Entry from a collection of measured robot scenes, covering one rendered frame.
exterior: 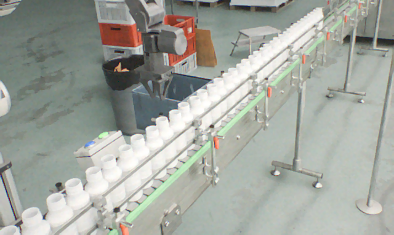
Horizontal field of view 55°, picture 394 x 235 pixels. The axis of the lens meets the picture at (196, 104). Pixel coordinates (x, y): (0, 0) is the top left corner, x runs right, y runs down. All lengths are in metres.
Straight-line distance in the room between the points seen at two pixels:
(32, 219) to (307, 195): 2.11
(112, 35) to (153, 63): 2.74
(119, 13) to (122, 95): 0.82
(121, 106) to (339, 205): 1.88
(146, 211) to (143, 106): 0.91
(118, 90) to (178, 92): 1.16
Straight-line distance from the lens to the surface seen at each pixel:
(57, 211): 0.94
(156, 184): 1.19
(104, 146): 1.20
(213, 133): 1.24
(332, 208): 2.68
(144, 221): 1.16
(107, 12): 3.76
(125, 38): 3.73
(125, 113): 3.37
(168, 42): 1.03
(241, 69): 1.58
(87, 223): 1.02
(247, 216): 2.55
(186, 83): 2.14
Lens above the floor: 1.71
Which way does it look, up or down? 26 degrees down
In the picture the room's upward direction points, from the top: 4 degrees counter-clockwise
